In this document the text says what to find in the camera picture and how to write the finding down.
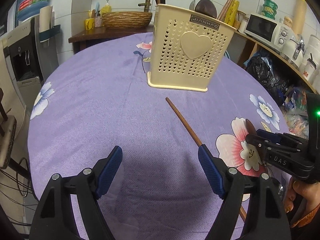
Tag grey water dispenser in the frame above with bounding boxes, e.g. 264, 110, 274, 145
0, 17, 60, 111

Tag wooden stool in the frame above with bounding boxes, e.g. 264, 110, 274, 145
0, 103, 17, 169

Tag purple floral tablecloth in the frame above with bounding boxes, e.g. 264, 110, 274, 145
28, 33, 288, 239

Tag yellow soap dispenser bottle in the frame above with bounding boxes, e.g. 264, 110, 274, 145
100, 0, 112, 15

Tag wooden side shelf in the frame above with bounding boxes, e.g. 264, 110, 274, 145
234, 31, 318, 94

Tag white electric kettle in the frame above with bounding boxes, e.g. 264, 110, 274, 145
280, 35, 305, 69

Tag green instant noodle cups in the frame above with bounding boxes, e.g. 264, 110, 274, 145
260, 0, 278, 20

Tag dark wooden sink counter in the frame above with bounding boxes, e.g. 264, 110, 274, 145
68, 25, 153, 54

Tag paper cup stack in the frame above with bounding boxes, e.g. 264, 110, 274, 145
39, 6, 53, 33

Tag black plastic bag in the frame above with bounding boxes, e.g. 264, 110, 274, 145
244, 50, 290, 106

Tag yellow tall box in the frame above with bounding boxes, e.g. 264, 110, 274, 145
224, 0, 240, 26

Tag woven brown basin sink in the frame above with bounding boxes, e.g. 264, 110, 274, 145
101, 11, 152, 29

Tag person's right hand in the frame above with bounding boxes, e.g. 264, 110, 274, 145
283, 177, 319, 228

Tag white microwave oven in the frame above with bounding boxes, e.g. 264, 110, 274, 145
244, 14, 295, 51

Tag beige perforated utensil holder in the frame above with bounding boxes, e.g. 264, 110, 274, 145
147, 4, 236, 92

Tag yellow cup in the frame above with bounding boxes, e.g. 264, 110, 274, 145
85, 18, 95, 30

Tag bronze faucet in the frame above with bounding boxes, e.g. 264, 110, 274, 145
138, 0, 151, 12

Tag metal spoon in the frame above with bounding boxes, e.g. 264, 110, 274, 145
189, 0, 195, 11
277, 173, 287, 200

